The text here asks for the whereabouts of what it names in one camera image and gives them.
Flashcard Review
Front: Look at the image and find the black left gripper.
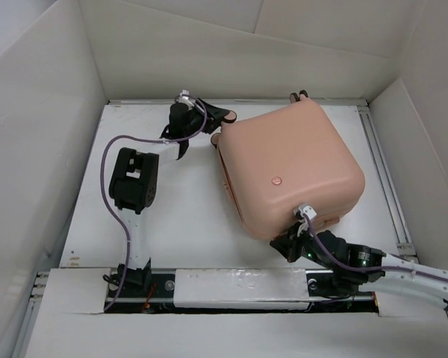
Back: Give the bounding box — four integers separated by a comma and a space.
183, 98, 228, 137

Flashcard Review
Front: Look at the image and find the pink hard-shell suitcase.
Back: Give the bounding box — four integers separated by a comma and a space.
211, 94, 365, 241

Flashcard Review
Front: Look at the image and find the black base rail with white cover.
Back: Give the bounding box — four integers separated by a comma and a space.
105, 268, 379, 314

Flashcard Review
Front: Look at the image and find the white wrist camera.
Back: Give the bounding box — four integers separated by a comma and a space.
293, 204, 317, 231
174, 89, 195, 108

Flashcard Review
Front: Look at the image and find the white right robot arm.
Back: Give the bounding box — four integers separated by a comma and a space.
270, 224, 448, 314

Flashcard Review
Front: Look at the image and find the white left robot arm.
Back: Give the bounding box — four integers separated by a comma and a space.
102, 99, 237, 296

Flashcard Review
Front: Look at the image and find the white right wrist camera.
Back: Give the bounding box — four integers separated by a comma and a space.
293, 204, 317, 231

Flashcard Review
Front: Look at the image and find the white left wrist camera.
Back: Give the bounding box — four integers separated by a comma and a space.
174, 89, 195, 108

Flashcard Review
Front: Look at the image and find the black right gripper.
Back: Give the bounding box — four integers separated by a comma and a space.
268, 222, 338, 271

